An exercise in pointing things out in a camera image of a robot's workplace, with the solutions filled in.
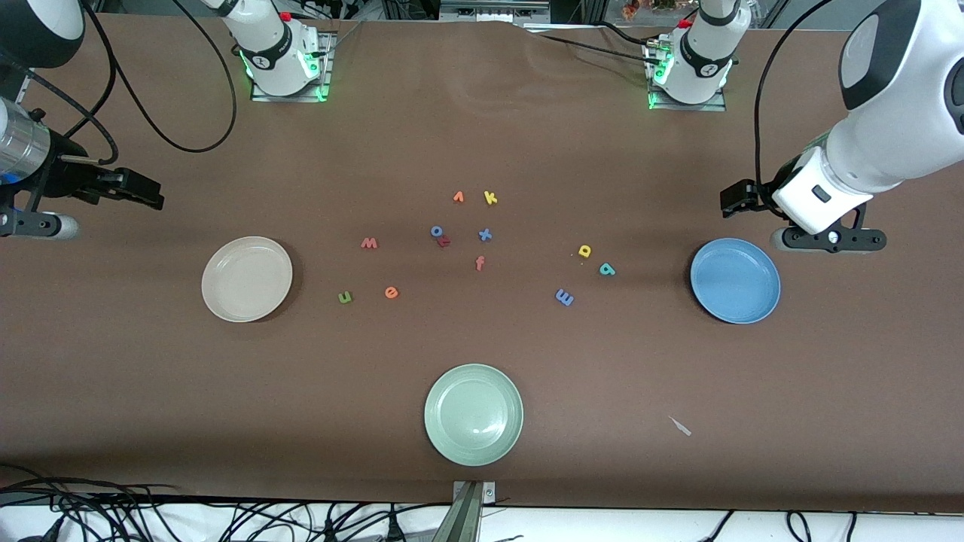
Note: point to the blue foam letter E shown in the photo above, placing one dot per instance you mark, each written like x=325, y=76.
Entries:
x=564, y=297

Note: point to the teal foam letter q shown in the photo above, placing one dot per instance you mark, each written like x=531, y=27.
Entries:
x=605, y=267

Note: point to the orange dried plant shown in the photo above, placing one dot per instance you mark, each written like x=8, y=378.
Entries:
x=631, y=9

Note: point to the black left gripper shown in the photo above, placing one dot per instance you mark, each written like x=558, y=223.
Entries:
x=739, y=198

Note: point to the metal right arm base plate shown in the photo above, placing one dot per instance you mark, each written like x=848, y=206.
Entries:
x=322, y=75

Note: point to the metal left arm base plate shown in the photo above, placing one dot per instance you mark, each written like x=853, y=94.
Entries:
x=715, y=105

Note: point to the brown table cover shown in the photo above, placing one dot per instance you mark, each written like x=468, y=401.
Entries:
x=482, y=135

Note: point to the blue round plate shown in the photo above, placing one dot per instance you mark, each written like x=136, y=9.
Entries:
x=735, y=281

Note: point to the small pale paper scrap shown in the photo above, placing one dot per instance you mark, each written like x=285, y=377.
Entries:
x=680, y=426

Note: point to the grey metal rail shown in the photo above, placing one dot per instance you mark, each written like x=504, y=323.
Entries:
x=489, y=11

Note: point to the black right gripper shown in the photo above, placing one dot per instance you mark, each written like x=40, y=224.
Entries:
x=66, y=179

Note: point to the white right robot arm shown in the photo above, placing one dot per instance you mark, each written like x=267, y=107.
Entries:
x=271, y=53

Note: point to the green round plate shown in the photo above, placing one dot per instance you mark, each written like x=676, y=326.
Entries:
x=474, y=415

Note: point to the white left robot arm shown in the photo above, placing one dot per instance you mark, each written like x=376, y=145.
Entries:
x=889, y=113

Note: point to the metal table edge bracket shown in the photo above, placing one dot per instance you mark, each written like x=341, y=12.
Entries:
x=471, y=519

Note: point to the aluminium frame profile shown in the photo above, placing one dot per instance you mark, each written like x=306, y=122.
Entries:
x=25, y=86

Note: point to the beige round plate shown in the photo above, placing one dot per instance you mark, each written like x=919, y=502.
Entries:
x=247, y=279

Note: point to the red foam letter w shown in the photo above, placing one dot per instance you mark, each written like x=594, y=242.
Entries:
x=369, y=244

